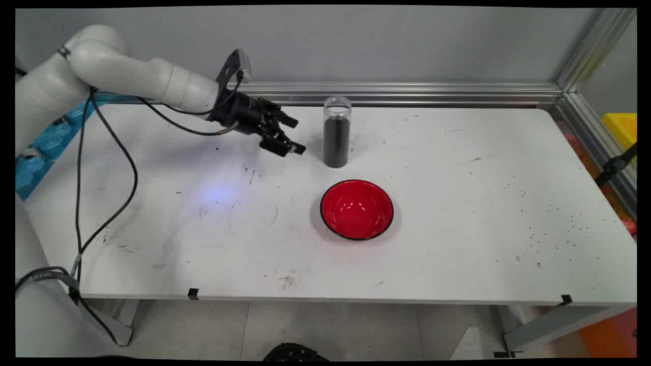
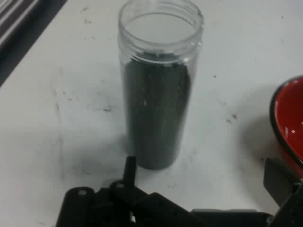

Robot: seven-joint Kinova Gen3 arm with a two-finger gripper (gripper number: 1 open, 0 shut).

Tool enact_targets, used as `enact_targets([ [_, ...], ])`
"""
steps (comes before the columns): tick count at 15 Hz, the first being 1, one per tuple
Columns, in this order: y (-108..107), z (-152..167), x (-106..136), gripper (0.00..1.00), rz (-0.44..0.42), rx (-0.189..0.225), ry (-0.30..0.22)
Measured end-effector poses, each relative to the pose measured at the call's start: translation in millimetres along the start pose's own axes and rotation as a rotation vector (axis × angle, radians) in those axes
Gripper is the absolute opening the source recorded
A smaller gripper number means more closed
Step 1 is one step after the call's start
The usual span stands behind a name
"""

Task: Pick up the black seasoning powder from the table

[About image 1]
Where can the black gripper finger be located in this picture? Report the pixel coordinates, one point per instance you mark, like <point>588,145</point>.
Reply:
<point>282,143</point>
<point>285,120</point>

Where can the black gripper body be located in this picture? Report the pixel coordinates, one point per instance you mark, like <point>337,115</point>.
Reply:
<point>244,114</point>

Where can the clear jar of black grains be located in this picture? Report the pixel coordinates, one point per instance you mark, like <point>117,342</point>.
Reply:
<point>336,140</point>

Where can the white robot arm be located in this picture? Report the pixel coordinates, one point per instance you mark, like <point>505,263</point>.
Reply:
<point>127,71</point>

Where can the red bowl with black rim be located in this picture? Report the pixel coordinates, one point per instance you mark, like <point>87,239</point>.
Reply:
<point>356,208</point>

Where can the black tape marker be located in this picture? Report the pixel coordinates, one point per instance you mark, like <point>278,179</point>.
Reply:
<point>193,294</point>
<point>566,300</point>

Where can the blue patterned cloth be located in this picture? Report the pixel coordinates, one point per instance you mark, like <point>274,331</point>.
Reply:
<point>46,142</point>

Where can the black round floor object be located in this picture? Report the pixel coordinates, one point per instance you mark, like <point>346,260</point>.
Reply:
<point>295,353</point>

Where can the grey table leg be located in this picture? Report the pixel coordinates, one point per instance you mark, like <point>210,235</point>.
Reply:
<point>549,325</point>
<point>122,325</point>

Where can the black stand bar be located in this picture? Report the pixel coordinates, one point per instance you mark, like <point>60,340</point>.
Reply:
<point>613,166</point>

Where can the yellow plastic box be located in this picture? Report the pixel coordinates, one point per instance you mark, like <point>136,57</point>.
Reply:
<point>623,127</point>

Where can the orange floor object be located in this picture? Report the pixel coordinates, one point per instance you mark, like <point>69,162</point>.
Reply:
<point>613,335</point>

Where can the wrist camera with black bracket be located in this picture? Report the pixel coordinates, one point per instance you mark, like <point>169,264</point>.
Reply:
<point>235,68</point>

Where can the long aluminium frame rail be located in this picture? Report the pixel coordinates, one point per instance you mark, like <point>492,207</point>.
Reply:
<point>407,94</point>

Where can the short aluminium frame rail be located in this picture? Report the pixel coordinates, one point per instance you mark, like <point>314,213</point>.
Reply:
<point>595,137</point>

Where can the aluminium frame post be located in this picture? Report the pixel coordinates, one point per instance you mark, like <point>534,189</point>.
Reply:
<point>595,48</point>

